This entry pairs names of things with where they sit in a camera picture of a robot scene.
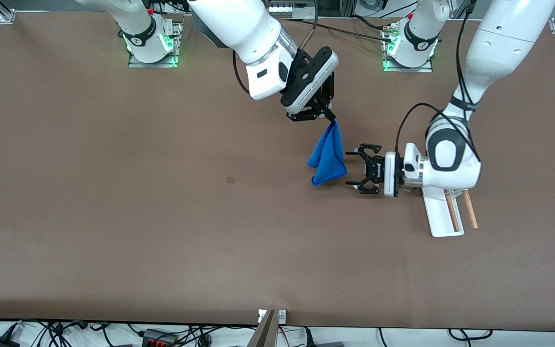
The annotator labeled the blue towel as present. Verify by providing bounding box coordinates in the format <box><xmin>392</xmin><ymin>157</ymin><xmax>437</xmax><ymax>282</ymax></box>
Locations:
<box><xmin>307</xmin><ymin>120</ymin><xmax>347</xmax><ymax>187</ymax></box>

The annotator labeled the white towel rack base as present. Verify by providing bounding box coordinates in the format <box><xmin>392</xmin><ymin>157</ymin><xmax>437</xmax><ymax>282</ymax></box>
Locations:
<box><xmin>421</xmin><ymin>187</ymin><xmax>464</xmax><ymax>238</ymax></box>

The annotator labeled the grey socket strip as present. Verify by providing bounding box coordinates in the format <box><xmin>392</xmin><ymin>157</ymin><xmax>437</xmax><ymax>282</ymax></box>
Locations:
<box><xmin>268</xmin><ymin>0</ymin><xmax>317</xmax><ymax>18</ymax></box>

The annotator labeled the black orange power strip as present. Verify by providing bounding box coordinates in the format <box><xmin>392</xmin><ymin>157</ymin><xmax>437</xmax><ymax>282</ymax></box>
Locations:
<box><xmin>142</xmin><ymin>329</ymin><xmax>178</xmax><ymax>347</ymax></box>

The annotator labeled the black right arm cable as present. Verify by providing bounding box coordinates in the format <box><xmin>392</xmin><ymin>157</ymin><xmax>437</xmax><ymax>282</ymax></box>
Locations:
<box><xmin>232</xmin><ymin>0</ymin><xmax>320</xmax><ymax>95</ymax></box>

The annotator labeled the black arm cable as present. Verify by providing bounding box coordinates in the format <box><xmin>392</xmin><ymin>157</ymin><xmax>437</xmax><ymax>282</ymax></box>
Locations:
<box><xmin>232</xmin><ymin>0</ymin><xmax>320</xmax><ymax>95</ymax></box>
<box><xmin>396</xmin><ymin>0</ymin><xmax>481</xmax><ymax>162</ymax></box>

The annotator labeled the long black table cable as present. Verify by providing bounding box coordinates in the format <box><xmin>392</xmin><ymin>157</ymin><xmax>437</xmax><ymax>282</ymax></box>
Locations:
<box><xmin>302</xmin><ymin>19</ymin><xmax>394</xmax><ymax>43</ymax></box>

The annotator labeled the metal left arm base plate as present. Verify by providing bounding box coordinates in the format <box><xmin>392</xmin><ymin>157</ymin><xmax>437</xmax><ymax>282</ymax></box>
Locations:
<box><xmin>382</xmin><ymin>24</ymin><xmax>433</xmax><ymax>73</ymax></box>

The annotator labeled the short black table cable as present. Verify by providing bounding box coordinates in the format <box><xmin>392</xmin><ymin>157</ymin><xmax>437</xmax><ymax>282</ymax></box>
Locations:
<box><xmin>352</xmin><ymin>14</ymin><xmax>391</xmax><ymax>32</ymax></box>

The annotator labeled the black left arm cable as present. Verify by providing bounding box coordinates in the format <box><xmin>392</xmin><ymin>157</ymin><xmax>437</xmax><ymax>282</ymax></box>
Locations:
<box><xmin>396</xmin><ymin>0</ymin><xmax>481</xmax><ymax>162</ymax></box>

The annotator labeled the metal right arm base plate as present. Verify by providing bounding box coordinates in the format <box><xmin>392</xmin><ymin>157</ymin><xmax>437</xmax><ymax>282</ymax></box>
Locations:
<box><xmin>128</xmin><ymin>22</ymin><xmax>182</xmax><ymax>68</ymax></box>

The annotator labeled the grey camera pole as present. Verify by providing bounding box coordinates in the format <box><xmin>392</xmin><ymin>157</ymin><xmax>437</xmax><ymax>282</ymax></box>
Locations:
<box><xmin>248</xmin><ymin>310</ymin><xmax>278</xmax><ymax>347</ymax></box>

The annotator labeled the looped black floor cable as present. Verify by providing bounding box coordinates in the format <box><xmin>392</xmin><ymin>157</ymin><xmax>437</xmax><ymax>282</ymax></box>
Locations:
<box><xmin>449</xmin><ymin>329</ymin><xmax>493</xmax><ymax>341</ymax></box>

